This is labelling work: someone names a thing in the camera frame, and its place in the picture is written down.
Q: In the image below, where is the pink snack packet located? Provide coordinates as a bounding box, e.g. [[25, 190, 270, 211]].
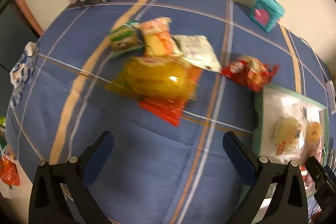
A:
[[301, 134, 325, 188]]

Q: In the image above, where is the yellow jelly cup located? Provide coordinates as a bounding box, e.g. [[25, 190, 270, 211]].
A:
[[306, 121, 322, 143]]

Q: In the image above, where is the clear round cake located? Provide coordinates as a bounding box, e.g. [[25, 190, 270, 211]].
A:
[[273, 104, 307, 164]]

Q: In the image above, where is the white tray teal rim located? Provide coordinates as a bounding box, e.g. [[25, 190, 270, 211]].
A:
[[236, 83, 330, 224]]

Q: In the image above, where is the red candy bag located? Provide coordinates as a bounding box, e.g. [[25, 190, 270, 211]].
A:
[[221, 56, 280, 92]]

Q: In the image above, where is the crumpled blue white wrapper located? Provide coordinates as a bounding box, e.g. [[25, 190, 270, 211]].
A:
[[9, 42, 39, 109]]

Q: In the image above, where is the orange patterned snack packet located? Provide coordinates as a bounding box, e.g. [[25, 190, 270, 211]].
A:
[[138, 65, 203, 127]]

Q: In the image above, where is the yellow transparent snack bag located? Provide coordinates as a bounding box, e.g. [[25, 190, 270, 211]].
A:
[[106, 56, 202, 101]]

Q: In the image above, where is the teal toy house box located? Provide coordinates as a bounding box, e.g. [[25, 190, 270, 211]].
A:
[[249, 0, 285, 33]]

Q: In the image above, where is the small green snack packet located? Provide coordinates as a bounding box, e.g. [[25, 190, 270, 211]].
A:
[[108, 20, 145, 59]]

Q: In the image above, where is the orange white snack packet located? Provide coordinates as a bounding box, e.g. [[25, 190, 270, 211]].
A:
[[135, 17, 183, 57]]

